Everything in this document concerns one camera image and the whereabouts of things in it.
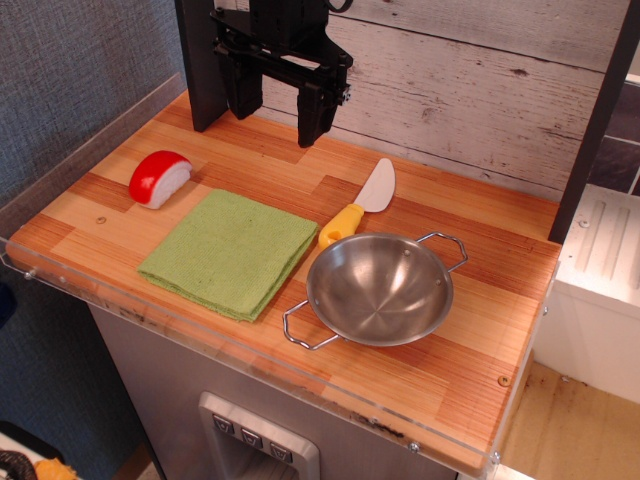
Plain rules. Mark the yellow handled white toy knife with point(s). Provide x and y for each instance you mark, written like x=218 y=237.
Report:
x=374 y=197

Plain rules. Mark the black vertical post right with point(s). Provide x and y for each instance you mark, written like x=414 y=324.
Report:
x=604 y=106

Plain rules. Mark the green folded towel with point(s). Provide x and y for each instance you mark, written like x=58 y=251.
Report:
x=230 y=254

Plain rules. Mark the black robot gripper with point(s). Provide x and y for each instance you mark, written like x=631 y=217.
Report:
x=286 y=41

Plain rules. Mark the black vertical post left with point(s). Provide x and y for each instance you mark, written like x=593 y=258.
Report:
x=198 y=31

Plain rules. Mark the black vertical post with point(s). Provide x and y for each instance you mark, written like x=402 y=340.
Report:
x=198 y=31
x=604 y=106

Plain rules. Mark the red and white toy sushi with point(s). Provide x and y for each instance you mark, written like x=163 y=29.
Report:
x=158 y=177

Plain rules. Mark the steel bowl with wire handles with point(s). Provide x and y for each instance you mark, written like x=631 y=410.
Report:
x=381 y=289

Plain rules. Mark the silver dispenser panel with buttons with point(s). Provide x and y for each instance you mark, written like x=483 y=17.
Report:
x=244 y=445

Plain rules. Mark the orange and black object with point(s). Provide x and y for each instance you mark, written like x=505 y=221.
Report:
x=17 y=466

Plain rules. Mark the white toy sink unit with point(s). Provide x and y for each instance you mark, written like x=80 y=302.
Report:
x=590 y=329

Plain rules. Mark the grey toy fridge cabinet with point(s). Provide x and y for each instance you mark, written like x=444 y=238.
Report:
x=164 y=380

